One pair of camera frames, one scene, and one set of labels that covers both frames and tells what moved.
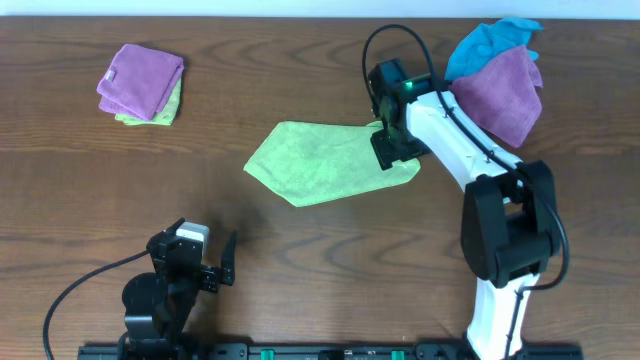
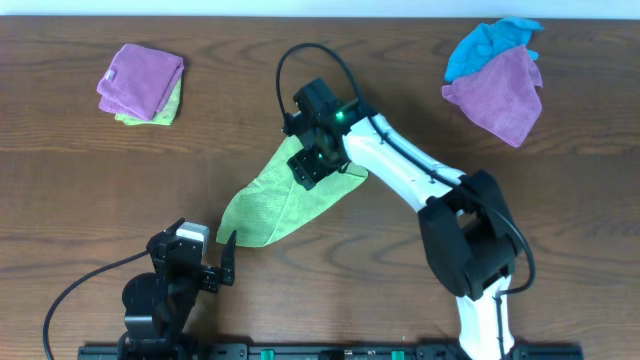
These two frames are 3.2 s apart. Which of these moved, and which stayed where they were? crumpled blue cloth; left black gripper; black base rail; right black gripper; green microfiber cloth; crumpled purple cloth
Moved: green microfiber cloth; right black gripper
Stayed: crumpled blue cloth; black base rail; left black gripper; crumpled purple cloth
